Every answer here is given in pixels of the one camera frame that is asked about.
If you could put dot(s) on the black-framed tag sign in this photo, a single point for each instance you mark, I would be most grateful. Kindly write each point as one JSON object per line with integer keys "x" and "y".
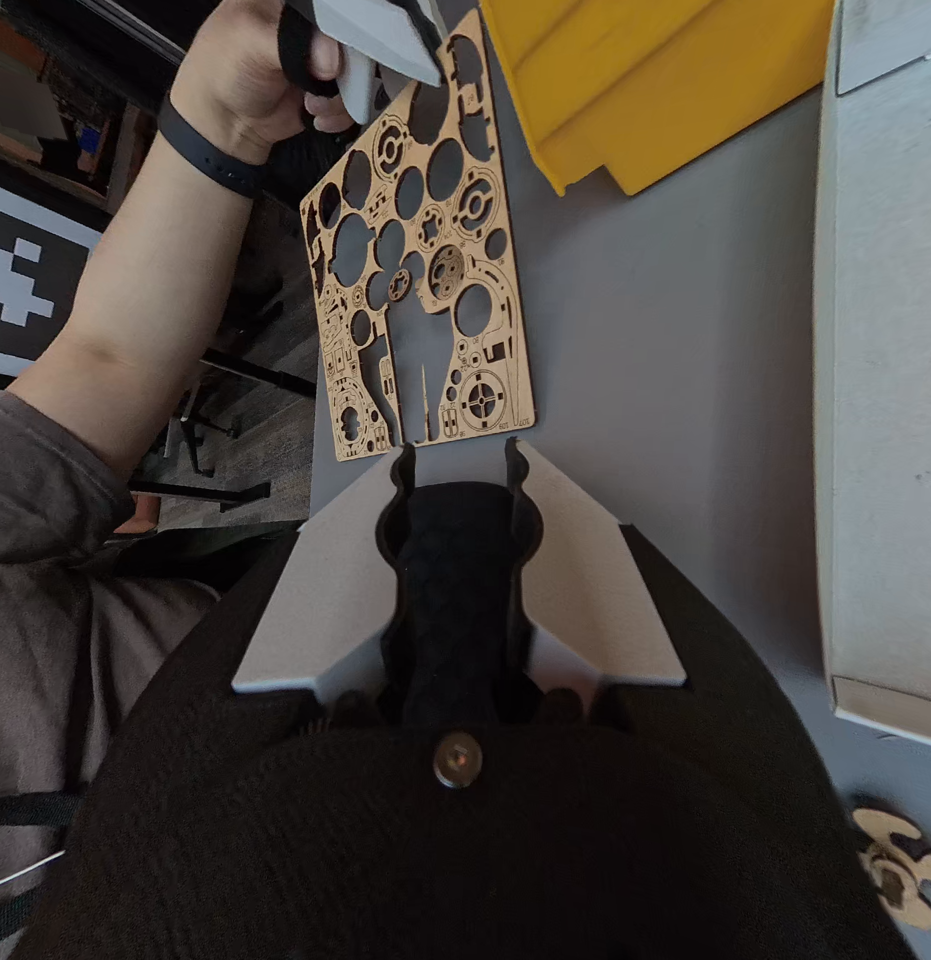
{"x": 30, "y": 285}

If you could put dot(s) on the laser-cut wooden parts sheet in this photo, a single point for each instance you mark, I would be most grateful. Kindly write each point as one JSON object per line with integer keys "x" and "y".
{"x": 480, "y": 345}

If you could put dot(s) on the person's left hand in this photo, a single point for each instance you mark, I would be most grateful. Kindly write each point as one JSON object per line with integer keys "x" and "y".
{"x": 233, "y": 75}

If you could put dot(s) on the black chair base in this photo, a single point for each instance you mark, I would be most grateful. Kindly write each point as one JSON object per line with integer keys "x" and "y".
{"x": 233, "y": 371}

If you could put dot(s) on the black wrist band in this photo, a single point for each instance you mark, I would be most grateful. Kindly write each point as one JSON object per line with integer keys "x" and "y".
{"x": 210, "y": 157}

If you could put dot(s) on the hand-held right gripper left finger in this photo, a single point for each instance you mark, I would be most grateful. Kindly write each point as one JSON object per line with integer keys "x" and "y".
{"x": 315, "y": 600}

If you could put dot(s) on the white cardboard box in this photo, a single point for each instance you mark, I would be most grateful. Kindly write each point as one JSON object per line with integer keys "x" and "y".
{"x": 885, "y": 375}

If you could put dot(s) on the yellow plastic bin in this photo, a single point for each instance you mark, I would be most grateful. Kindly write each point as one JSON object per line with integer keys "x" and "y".
{"x": 660, "y": 75}

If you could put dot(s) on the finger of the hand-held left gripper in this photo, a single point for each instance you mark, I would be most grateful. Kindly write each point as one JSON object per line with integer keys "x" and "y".
{"x": 383, "y": 30}

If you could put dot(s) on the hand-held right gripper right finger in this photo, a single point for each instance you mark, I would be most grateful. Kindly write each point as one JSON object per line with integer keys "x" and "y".
{"x": 593, "y": 600}

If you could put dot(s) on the person's grey shirt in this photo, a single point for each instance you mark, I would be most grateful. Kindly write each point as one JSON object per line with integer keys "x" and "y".
{"x": 45, "y": 600}

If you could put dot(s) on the person's left forearm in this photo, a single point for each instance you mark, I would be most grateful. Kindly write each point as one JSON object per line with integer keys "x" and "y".
{"x": 135, "y": 300}

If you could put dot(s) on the round wooden model part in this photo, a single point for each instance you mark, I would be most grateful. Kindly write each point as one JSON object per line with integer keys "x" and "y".
{"x": 897, "y": 870}

